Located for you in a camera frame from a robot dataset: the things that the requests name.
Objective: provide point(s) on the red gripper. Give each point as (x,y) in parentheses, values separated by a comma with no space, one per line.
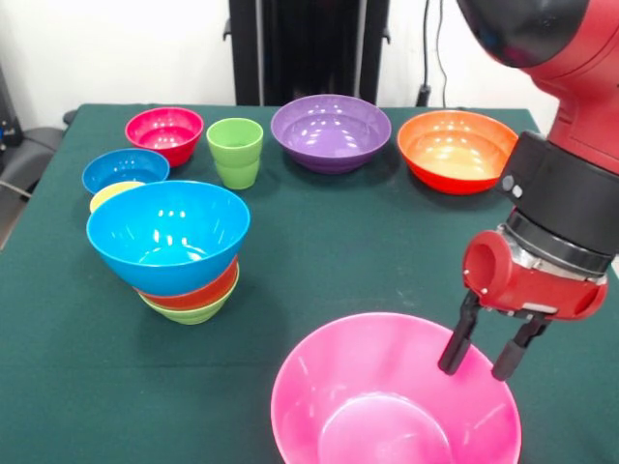
(532,290)

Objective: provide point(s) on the large pink bowl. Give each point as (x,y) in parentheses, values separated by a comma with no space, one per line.
(362,386)

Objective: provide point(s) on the large orange bowl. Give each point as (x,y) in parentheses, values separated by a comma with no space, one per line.
(454,154)

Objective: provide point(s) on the small orange bowl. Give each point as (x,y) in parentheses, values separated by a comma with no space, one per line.
(208,292)

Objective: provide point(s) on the small green bowl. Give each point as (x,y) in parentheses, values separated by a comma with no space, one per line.
(193,316)

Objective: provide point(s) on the green cup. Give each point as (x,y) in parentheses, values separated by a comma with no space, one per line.
(234,154)

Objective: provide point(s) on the light blue bowl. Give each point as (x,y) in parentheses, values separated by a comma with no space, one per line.
(164,222)

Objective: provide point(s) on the yellow cup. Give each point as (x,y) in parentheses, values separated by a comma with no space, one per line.
(104,195)

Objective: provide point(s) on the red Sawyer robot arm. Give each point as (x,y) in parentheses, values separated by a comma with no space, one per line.
(566,193)

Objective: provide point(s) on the dark green tablecloth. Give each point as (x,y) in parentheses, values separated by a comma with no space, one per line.
(314,270)

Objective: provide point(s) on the purple bowl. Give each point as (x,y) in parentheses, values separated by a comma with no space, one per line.
(331,125)

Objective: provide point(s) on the small crimson bowl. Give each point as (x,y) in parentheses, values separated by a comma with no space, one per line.
(164,130)

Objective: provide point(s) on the small dark blue bowl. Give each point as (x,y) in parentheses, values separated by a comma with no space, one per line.
(116,166)

